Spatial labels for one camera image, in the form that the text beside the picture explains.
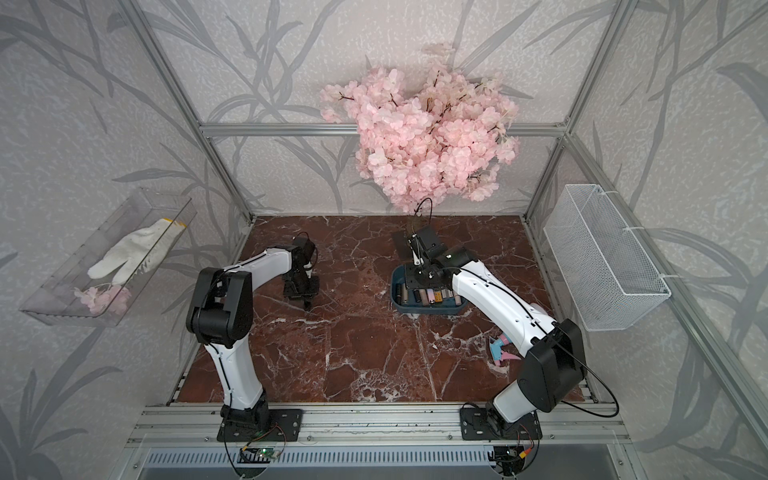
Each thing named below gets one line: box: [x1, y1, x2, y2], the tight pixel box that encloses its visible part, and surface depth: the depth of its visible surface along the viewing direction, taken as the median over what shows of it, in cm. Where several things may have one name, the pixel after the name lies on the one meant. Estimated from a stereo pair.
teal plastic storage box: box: [390, 265, 468, 315], surface depth 96 cm
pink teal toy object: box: [489, 333, 521, 366], surface depth 86 cm
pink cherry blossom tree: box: [320, 64, 519, 213], surface depth 70 cm
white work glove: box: [87, 218, 187, 285], surface depth 68 cm
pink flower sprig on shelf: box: [74, 282, 132, 315], surface depth 60 cm
